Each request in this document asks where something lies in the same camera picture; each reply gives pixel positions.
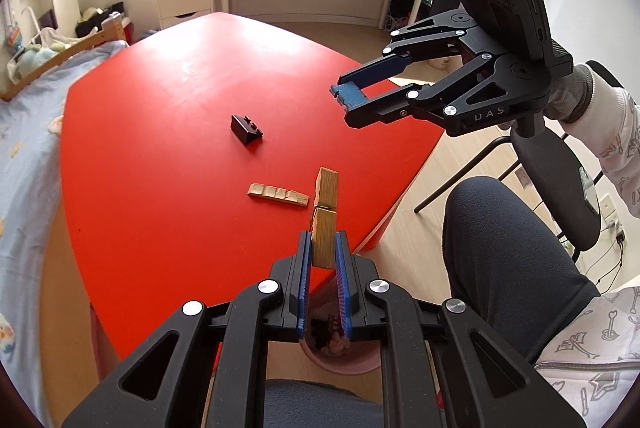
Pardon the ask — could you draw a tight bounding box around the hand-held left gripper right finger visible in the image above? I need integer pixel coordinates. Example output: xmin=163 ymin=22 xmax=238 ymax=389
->
xmin=334 ymin=231 xmax=586 ymax=428

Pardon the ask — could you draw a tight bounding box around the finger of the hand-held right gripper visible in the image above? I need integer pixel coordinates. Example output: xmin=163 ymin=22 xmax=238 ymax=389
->
xmin=329 ymin=11 xmax=483 ymax=109
xmin=345 ymin=53 xmax=506 ymax=129

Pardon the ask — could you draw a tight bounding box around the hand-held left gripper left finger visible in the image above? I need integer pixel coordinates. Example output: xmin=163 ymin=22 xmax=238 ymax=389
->
xmin=62 ymin=231 xmax=313 ymax=428

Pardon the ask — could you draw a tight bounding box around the pink plastic bin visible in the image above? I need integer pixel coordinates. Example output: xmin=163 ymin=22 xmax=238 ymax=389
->
xmin=300 ymin=298 xmax=386 ymax=376

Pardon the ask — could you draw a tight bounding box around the plain wooden block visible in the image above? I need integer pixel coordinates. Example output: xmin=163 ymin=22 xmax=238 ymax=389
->
xmin=311 ymin=167 xmax=341 ymax=269

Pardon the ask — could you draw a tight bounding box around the person's right forearm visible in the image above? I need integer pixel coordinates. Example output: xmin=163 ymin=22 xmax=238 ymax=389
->
xmin=582 ymin=86 xmax=640 ymax=223

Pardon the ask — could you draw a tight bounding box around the person's right hand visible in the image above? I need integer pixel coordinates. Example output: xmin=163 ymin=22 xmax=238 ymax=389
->
xmin=542 ymin=62 xmax=596 ymax=124

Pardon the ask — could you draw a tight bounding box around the notched wooden piece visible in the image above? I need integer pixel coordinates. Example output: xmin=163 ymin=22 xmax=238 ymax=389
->
xmin=246 ymin=182 xmax=310 ymax=208

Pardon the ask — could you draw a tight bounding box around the person's left leg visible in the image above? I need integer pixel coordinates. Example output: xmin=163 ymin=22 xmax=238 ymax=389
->
xmin=264 ymin=378 xmax=386 ymax=428

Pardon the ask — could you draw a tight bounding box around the person's leg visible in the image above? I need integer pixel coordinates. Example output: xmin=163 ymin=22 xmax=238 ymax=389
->
xmin=442 ymin=175 xmax=601 ymax=366
xmin=264 ymin=378 xmax=386 ymax=428

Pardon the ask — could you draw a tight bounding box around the small black plastic piece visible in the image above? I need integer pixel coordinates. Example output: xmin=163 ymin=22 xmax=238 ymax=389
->
xmin=230 ymin=113 xmax=264 ymax=145

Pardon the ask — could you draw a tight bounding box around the person's right leg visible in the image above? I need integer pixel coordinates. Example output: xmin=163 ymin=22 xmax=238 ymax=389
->
xmin=442 ymin=175 xmax=601 ymax=366

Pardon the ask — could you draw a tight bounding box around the black chair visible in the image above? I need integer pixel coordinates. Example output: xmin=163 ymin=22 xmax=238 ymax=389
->
xmin=414 ymin=127 xmax=602 ymax=260

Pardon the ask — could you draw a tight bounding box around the white printed jacket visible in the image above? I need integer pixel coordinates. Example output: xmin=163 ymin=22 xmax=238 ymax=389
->
xmin=535 ymin=285 xmax=640 ymax=428

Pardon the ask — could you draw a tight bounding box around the black bag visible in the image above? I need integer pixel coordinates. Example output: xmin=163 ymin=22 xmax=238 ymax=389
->
xmin=75 ymin=1 xmax=127 ymax=40

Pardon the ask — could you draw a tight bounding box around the bed with blue sheet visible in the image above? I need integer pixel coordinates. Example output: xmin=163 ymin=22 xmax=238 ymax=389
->
xmin=0 ymin=41 xmax=126 ymax=428

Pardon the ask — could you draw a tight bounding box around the pile of stuffed toys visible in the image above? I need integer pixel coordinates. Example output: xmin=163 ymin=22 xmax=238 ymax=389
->
xmin=7 ymin=41 xmax=72 ymax=80

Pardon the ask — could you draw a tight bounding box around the wooden bed frame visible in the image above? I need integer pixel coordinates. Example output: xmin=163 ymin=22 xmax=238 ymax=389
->
xmin=0 ymin=14 xmax=127 ymax=102

